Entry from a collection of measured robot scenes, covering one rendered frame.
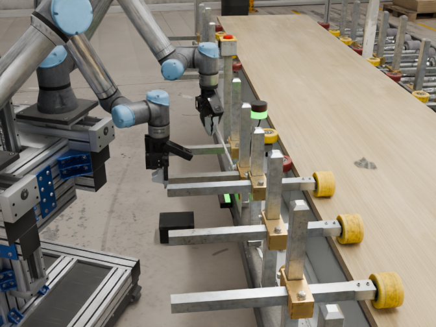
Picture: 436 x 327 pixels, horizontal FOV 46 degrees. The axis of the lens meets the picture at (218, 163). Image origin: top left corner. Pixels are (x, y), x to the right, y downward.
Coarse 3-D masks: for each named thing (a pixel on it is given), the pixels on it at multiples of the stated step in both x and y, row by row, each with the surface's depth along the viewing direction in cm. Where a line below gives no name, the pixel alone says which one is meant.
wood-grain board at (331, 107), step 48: (240, 48) 327; (288, 48) 327; (336, 48) 327; (288, 96) 246; (336, 96) 246; (384, 96) 246; (288, 144) 198; (336, 144) 198; (384, 144) 198; (432, 144) 198; (336, 192) 165; (384, 192) 165; (432, 192) 165; (336, 240) 142; (384, 240) 142; (432, 240) 142; (432, 288) 124
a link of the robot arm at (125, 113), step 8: (112, 104) 168; (120, 104) 163; (128, 104) 163; (136, 104) 164; (144, 104) 165; (112, 112) 164; (120, 112) 160; (128, 112) 161; (136, 112) 163; (144, 112) 164; (120, 120) 161; (128, 120) 162; (136, 120) 163; (144, 120) 165
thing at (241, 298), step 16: (256, 288) 115; (272, 288) 115; (320, 288) 115; (336, 288) 115; (352, 288) 115; (368, 288) 115; (176, 304) 111; (192, 304) 111; (208, 304) 112; (224, 304) 112; (240, 304) 113; (256, 304) 113; (272, 304) 114
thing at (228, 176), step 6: (174, 174) 184; (180, 174) 184; (186, 174) 184; (192, 174) 184; (198, 174) 184; (204, 174) 184; (210, 174) 184; (216, 174) 184; (222, 174) 184; (228, 174) 184; (234, 174) 184; (168, 180) 182; (174, 180) 182; (180, 180) 183; (186, 180) 183; (192, 180) 183; (198, 180) 183; (204, 180) 184; (210, 180) 184; (216, 180) 184; (222, 180) 184; (228, 180) 185; (234, 180) 185
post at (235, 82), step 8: (232, 80) 198; (240, 80) 198; (232, 88) 199; (240, 88) 199; (232, 96) 201; (240, 96) 201; (232, 104) 202; (232, 112) 204; (232, 120) 205; (232, 128) 207; (232, 136) 209; (232, 160) 214
